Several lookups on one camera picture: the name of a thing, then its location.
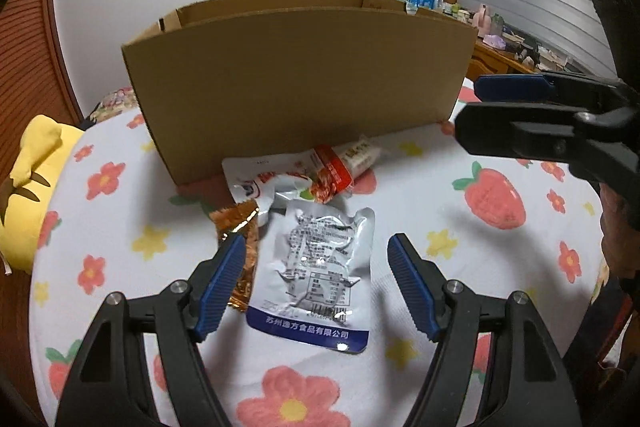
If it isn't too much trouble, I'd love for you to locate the orange foil snack packet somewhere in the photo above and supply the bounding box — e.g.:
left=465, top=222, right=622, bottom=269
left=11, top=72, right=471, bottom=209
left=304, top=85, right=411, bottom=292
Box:
left=209, top=199, right=261, bottom=311

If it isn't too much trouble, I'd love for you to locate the red and white snack sachet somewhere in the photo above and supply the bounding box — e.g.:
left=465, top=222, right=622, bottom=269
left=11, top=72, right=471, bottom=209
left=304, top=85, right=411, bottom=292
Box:
left=307, top=134, right=384, bottom=206

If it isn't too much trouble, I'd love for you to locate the white and red snack pouch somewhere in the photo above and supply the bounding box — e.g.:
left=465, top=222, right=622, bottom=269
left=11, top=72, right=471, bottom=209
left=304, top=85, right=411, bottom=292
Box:
left=221, top=155, right=321, bottom=214

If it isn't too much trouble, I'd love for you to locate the brown louvred wooden wardrobe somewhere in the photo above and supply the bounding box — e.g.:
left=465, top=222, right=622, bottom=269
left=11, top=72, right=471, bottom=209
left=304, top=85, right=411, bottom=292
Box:
left=0, top=0, right=84, bottom=128

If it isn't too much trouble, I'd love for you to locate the cardboard box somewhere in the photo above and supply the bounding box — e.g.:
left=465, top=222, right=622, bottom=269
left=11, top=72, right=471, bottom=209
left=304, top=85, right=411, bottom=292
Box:
left=121, top=0, right=479, bottom=186

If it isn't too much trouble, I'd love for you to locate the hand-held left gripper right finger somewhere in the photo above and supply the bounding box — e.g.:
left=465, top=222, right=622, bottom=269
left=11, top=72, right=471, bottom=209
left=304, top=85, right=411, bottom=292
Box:
left=387, top=233, right=584, bottom=427

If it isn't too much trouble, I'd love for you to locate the silver snack pouch blue band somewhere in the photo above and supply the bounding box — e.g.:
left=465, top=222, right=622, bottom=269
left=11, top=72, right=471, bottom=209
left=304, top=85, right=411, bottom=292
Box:
left=246, top=194, right=377, bottom=355

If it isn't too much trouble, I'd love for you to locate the person's right hand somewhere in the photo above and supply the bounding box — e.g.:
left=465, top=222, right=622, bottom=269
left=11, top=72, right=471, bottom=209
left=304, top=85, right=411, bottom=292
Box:
left=599, top=184, right=640, bottom=289

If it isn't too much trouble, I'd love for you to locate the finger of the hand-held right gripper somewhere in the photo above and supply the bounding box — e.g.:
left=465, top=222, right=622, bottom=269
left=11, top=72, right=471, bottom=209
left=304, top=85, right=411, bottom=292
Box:
left=454, top=101, right=602, bottom=166
left=474, top=73, right=622, bottom=104

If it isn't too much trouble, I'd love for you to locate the yellow plush toy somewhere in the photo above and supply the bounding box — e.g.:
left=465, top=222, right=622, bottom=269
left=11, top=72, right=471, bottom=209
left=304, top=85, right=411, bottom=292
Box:
left=0, top=114, right=86, bottom=276

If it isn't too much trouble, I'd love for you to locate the small black tripod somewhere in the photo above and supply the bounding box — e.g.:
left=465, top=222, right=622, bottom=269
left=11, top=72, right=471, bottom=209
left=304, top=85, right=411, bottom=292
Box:
left=517, top=42, right=541, bottom=66

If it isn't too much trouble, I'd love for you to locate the patterned bedding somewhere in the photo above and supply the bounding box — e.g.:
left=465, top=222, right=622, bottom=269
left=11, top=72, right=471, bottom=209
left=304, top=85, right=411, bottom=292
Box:
left=80, top=86, right=144, bottom=126

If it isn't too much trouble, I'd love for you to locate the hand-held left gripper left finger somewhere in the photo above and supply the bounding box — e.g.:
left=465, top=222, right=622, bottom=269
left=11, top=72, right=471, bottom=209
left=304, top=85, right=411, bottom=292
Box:
left=55, top=234, right=248, bottom=427

